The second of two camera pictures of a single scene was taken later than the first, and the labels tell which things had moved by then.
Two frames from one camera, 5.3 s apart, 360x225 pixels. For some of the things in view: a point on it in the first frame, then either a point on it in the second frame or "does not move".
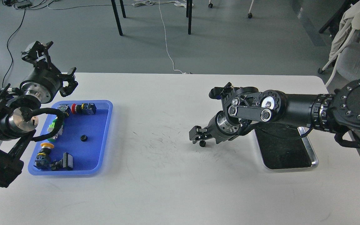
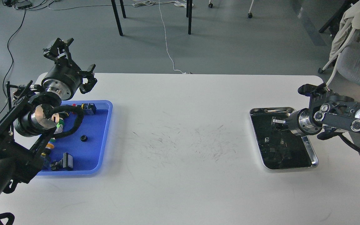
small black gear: x=83 y=137 does not move
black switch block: x=66 y=163 does not move
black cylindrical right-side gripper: x=219 y=127 -> x=305 y=122
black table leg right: x=189 y=14 does not move
